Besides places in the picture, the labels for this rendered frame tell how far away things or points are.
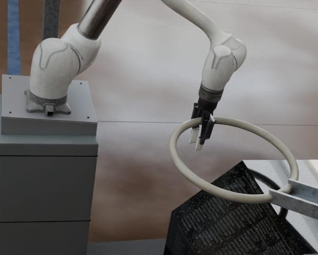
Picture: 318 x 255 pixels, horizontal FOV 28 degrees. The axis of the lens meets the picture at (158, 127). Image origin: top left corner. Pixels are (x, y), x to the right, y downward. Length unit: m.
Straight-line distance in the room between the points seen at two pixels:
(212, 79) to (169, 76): 2.70
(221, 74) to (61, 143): 0.70
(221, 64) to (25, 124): 0.82
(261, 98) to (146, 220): 1.83
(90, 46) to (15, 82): 0.38
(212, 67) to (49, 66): 0.65
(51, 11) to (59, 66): 0.95
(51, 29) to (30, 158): 1.09
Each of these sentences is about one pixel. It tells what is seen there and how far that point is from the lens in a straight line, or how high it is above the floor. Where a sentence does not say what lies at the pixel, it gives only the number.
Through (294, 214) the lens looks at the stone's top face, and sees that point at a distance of 2.30.
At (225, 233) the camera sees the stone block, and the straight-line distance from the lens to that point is 2.35.
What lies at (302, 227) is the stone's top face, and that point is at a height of 0.87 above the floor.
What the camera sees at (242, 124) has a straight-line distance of 2.52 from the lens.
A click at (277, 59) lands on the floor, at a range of 5.72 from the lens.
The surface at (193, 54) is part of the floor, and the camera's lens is 5.48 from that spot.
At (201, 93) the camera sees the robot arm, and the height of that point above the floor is 1.11.
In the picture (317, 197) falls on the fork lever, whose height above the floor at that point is 0.97.
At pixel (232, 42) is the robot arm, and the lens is 2.46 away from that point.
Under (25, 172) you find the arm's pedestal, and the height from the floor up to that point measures 0.66.
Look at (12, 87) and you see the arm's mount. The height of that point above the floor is 0.87.
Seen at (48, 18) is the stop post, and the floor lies 0.89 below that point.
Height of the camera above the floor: 2.19
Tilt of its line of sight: 31 degrees down
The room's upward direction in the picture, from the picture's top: 9 degrees clockwise
